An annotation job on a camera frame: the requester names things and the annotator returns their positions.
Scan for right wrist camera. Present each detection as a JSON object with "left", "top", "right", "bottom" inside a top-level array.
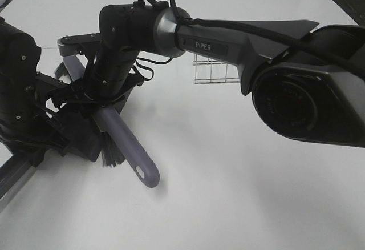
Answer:
[{"left": 57, "top": 33, "right": 102, "bottom": 57}]

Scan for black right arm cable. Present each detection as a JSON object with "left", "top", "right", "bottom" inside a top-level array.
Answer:
[{"left": 128, "top": 0, "right": 365, "bottom": 71}]

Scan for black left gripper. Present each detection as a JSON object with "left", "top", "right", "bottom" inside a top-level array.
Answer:
[{"left": 25, "top": 71, "right": 70, "bottom": 156}]

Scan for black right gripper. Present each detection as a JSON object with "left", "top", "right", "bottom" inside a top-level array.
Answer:
[{"left": 45, "top": 67, "right": 144, "bottom": 113}]

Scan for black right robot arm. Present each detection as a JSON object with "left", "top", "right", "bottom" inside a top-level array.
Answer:
[{"left": 50, "top": 1, "right": 364, "bottom": 147}]

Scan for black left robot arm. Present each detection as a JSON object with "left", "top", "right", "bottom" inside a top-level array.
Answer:
[{"left": 1, "top": 19, "right": 70, "bottom": 155}]

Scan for purple brush black bristles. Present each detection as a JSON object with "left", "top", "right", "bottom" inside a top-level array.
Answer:
[{"left": 55, "top": 55, "right": 160, "bottom": 189}]

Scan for wire dish rack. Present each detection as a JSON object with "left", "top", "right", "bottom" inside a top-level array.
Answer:
[{"left": 193, "top": 54, "right": 240, "bottom": 84}]

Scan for purple plastic dustpan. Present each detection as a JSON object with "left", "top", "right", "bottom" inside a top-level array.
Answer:
[{"left": 0, "top": 87, "right": 135, "bottom": 202}]

